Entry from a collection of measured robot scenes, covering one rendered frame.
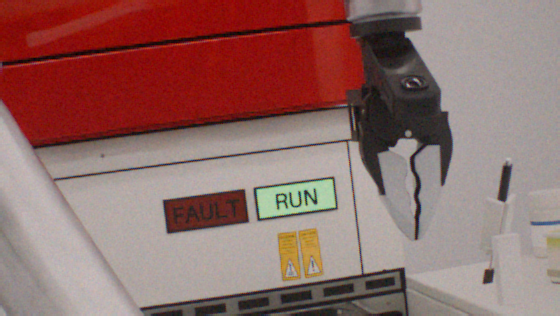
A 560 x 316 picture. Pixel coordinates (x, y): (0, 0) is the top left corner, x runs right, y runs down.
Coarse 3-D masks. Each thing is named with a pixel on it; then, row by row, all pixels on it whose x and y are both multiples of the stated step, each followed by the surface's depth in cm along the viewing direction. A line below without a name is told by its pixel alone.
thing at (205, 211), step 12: (240, 192) 169; (168, 204) 167; (180, 204) 168; (192, 204) 168; (204, 204) 168; (216, 204) 169; (228, 204) 169; (240, 204) 169; (168, 216) 168; (180, 216) 168; (192, 216) 168; (204, 216) 168; (216, 216) 169; (228, 216) 169; (240, 216) 169; (180, 228) 168
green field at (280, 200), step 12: (264, 192) 170; (276, 192) 170; (288, 192) 171; (300, 192) 171; (312, 192) 171; (324, 192) 172; (264, 204) 170; (276, 204) 170; (288, 204) 171; (300, 204) 171; (312, 204) 171; (324, 204) 172; (264, 216) 170
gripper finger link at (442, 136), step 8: (448, 112) 113; (440, 120) 113; (448, 120) 113; (440, 128) 113; (448, 128) 114; (432, 136) 113; (440, 136) 113; (448, 136) 114; (424, 144) 114; (432, 144) 113; (440, 144) 113; (448, 144) 114; (440, 152) 113; (448, 152) 114; (448, 160) 114; (448, 168) 114
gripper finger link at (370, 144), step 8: (368, 120) 113; (360, 128) 112; (368, 128) 112; (368, 136) 112; (376, 136) 112; (360, 144) 113; (368, 144) 112; (376, 144) 112; (384, 144) 112; (360, 152) 113; (368, 152) 112; (376, 152) 112; (368, 160) 112; (376, 160) 112; (368, 168) 112; (376, 168) 112; (376, 176) 112; (376, 184) 112; (384, 192) 112
